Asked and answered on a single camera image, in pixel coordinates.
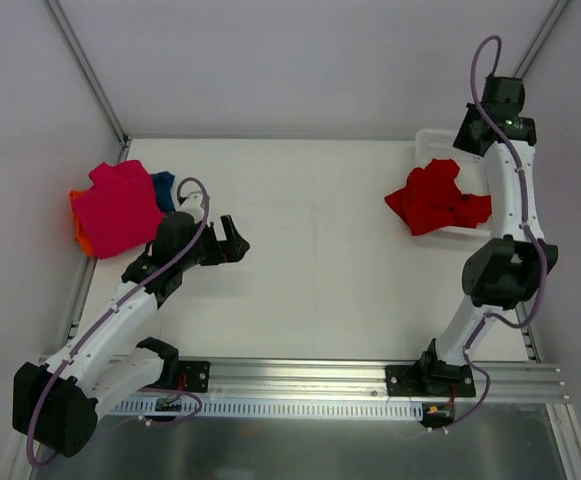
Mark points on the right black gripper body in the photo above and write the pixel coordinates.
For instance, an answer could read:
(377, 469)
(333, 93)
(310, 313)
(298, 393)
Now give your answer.
(473, 133)

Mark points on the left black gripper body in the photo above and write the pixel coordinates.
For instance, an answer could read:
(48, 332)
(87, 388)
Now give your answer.
(218, 248)

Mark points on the aluminium mounting rail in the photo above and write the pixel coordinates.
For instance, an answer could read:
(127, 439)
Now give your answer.
(348, 380)

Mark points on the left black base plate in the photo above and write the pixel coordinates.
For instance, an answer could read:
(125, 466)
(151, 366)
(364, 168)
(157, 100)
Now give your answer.
(191, 376)

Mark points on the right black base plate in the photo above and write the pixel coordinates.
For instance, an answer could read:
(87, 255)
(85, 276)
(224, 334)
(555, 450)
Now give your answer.
(417, 381)

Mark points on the blue folded t shirt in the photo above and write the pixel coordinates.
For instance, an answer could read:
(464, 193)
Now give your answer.
(162, 184)

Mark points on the orange folded t shirt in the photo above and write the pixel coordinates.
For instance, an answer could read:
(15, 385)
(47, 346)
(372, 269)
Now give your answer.
(81, 236)

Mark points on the white plastic basket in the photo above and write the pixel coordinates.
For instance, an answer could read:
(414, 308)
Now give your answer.
(431, 143)

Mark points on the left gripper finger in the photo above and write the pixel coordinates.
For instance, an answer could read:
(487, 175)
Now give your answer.
(236, 250)
(232, 236)

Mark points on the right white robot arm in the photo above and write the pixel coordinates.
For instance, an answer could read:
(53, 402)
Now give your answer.
(513, 265)

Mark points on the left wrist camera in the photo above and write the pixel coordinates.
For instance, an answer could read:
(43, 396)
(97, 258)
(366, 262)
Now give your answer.
(193, 205)

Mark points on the red t shirt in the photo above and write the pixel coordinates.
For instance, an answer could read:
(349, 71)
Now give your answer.
(431, 200)

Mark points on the pink folded t shirt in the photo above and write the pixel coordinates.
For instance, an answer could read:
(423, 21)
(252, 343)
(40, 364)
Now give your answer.
(119, 211)

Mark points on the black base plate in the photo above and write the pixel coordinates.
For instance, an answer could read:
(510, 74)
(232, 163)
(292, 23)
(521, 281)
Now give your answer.
(417, 381)
(191, 376)

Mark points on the white slotted cable duct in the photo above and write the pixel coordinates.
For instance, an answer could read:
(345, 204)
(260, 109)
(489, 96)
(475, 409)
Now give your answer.
(266, 408)

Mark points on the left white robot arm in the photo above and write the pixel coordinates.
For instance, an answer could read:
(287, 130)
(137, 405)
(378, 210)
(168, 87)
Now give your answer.
(60, 402)

